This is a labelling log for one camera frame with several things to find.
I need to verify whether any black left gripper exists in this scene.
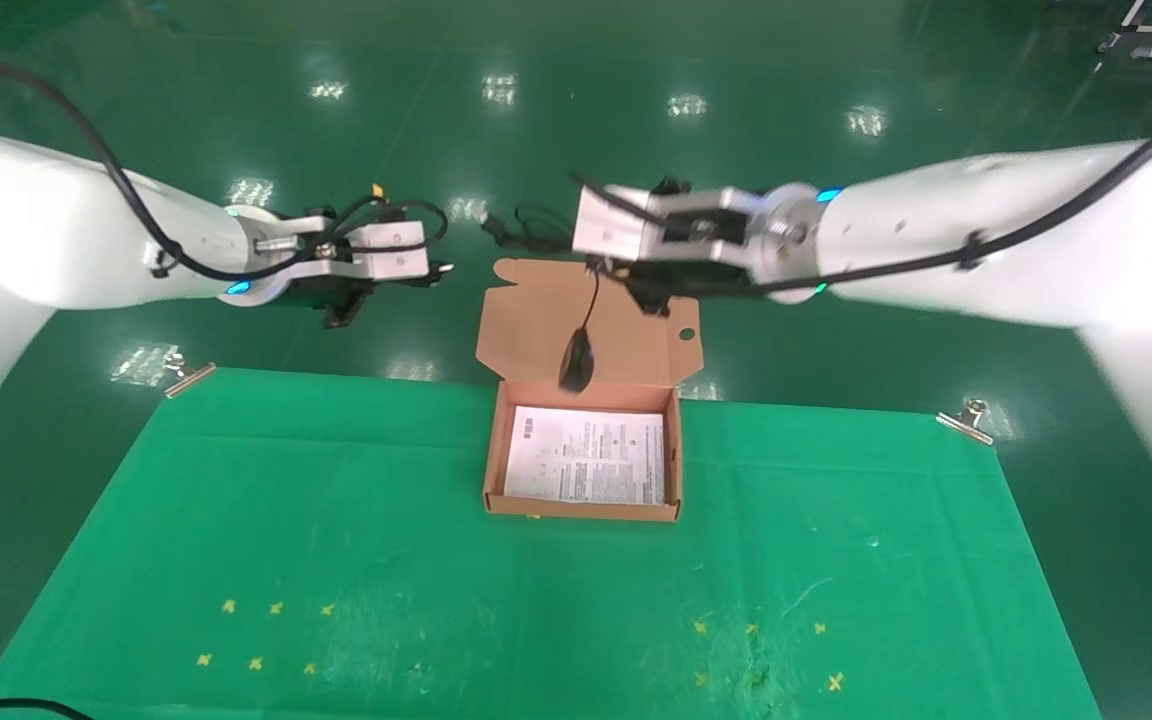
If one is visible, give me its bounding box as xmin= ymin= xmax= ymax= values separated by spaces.
xmin=284 ymin=261 xmax=455 ymax=330

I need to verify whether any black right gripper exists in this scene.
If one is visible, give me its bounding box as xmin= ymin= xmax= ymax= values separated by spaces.
xmin=584 ymin=213 xmax=769 ymax=318

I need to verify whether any black wired mouse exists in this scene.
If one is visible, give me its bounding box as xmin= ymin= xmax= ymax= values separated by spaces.
xmin=481 ymin=204 xmax=603 ymax=394

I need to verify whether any brown cardboard box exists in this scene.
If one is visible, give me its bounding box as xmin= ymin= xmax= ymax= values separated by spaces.
xmin=476 ymin=258 xmax=705 ymax=523

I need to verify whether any white printed instruction sheet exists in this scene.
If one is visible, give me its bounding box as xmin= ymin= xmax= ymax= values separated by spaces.
xmin=503 ymin=405 xmax=668 ymax=507

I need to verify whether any green table cloth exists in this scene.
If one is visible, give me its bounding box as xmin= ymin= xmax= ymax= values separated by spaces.
xmin=0 ymin=365 xmax=1102 ymax=720

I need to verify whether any silver metal binder clip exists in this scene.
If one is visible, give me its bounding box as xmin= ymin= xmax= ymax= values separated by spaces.
xmin=163 ymin=352 xmax=218 ymax=400
xmin=936 ymin=397 xmax=996 ymax=445

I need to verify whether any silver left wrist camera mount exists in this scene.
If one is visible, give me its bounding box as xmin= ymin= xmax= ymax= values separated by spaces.
xmin=254 ymin=212 xmax=433 ymax=287

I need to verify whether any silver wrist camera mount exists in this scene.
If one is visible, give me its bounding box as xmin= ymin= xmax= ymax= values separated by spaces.
xmin=254 ymin=212 xmax=433 ymax=287
xmin=572 ymin=184 xmax=769 ymax=264

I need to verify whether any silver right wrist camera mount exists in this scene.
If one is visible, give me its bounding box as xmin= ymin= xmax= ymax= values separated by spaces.
xmin=572 ymin=184 xmax=769 ymax=264

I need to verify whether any thin black cable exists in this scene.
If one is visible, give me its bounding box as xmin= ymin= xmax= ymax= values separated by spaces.
xmin=0 ymin=697 xmax=95 ymax=720

